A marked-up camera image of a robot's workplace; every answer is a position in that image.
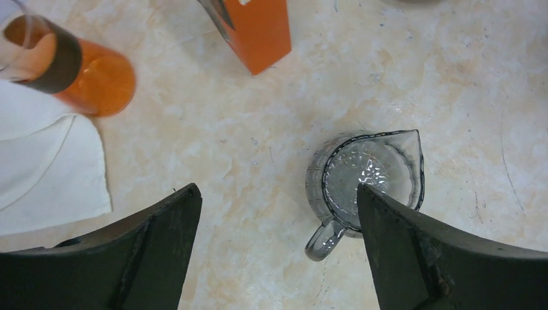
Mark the orange coffee filter box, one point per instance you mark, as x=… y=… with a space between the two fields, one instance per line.
x=258 y=31

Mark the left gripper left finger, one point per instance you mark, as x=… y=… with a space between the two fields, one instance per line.
x=139 y=262

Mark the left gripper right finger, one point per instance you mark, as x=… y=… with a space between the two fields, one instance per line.
x=418 y=262

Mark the white cloth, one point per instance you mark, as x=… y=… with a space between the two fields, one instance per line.
x=52 y=163

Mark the orange glass flask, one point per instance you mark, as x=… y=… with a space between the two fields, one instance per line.
x=90 y=78

